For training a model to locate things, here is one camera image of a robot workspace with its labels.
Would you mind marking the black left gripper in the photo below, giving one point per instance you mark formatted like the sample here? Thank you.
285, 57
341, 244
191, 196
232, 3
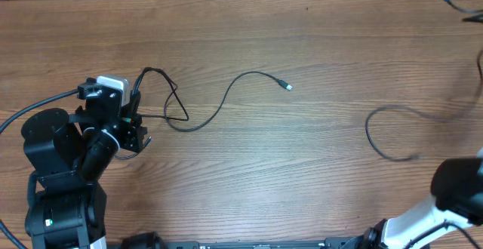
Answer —
131, 125

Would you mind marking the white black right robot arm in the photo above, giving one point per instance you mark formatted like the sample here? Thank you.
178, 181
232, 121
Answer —
454, 203

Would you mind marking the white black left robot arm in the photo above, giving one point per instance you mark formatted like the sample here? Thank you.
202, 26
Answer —
70, 152

